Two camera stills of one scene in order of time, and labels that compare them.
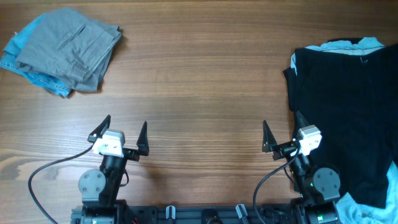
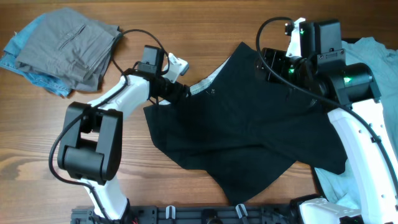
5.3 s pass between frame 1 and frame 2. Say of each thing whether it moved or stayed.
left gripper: moved
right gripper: moved
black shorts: moved
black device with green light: stayed
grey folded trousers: stayed
